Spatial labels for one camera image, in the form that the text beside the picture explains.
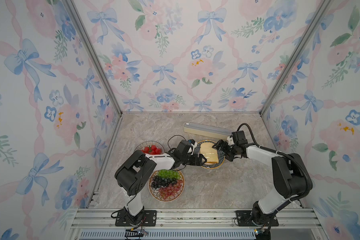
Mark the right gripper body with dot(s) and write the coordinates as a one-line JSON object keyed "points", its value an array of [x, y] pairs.
{"points": [[231, 151]]}

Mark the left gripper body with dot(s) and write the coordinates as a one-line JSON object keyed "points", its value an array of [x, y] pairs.
{"points": [[191, 160]]}

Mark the clear plastic wrap sheet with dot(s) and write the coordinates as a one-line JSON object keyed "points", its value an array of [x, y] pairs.
{"points": [[210, 154]]}

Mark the blue yellow-rimmed plate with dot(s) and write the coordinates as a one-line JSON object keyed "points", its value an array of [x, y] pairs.
{"points": [[211, 163]]}

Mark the plastic wrap dispenser box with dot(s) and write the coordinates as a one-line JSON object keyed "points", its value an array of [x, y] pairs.
{"points": [[207, 131]]}

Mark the patterned fruit plate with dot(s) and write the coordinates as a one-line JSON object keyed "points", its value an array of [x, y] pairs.
{"points": [[155, 192]]}

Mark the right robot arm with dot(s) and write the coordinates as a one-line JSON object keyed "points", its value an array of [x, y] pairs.
{"points": [[291, 179]]}

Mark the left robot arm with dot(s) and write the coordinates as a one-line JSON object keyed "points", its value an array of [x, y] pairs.
{"points": [[136, 171]]}

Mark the glass plate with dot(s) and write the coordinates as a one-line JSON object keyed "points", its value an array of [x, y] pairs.
{"points": [[148, 143]]}

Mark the bread slices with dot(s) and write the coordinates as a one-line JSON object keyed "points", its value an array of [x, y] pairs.
{"points": [[209, 153]]}

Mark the green grapes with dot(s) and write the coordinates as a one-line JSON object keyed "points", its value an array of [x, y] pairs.
{"points": [[169, 174]]}

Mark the red grapes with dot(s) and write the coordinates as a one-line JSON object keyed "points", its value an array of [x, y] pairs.
{"points": [[172, 191]]}

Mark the red strawberries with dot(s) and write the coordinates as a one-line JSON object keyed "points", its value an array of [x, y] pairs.
{"points": [[152, 150]]}

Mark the black grapes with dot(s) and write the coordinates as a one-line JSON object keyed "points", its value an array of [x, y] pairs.
{"points": [[158, 182]]}

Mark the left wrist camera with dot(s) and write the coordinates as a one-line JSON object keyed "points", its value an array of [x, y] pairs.
{"points": [[192, 147]]}

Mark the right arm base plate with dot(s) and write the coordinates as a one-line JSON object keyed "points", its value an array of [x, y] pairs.
{"points": [[246, 218]]}

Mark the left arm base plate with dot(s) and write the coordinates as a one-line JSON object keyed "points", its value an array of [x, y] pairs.
{"points": [[148, 217]]}

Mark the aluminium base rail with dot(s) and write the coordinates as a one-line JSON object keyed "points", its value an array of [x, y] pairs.
{"points": [[196, 224]]}

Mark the right aluminium corner post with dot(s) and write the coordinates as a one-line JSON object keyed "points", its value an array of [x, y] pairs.
{"points": [[316, 18]]}

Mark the aluminium corner post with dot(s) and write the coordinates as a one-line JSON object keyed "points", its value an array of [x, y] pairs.
{"points": [[316, 18], [83, 34]]}

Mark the left aluminium corner post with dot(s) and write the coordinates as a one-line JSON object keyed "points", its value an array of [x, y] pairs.
{"points": [[83, 34]]}

